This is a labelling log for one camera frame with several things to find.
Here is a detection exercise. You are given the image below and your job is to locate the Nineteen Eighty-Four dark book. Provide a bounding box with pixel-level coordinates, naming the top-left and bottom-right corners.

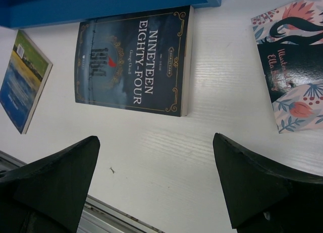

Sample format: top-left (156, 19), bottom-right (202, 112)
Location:
top-left (74, 6), bottom-right (194, 117)

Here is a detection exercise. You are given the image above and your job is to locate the aluminium mounting rail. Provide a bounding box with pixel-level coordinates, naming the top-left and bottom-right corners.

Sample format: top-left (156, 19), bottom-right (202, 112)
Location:
top-left (1, 152), bottom-right (160, 232)

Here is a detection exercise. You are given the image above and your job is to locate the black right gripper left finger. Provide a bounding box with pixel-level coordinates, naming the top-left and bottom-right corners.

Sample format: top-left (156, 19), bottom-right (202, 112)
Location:
top-left (1, 136), bottom-right (100, 232)

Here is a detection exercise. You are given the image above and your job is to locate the blue wooden bookshelf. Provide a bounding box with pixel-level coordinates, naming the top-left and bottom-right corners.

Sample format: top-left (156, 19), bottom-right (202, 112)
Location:
top-left (1, 0), bottom-right (222, 29)

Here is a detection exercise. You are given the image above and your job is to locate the blue green landscape book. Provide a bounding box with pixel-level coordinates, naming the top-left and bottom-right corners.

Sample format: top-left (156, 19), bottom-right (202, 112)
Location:
top-left (1, 30), bottom-right (52, 134)

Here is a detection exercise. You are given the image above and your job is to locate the Little Women floral book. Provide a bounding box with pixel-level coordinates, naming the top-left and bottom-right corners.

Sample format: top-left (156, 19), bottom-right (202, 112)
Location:
top-left (251, 0), bottom-right (322, 133)

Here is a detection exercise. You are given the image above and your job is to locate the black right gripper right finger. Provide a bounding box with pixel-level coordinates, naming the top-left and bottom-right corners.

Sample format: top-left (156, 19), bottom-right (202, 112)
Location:
top-left (213, 133), bottom-right (322, 232)

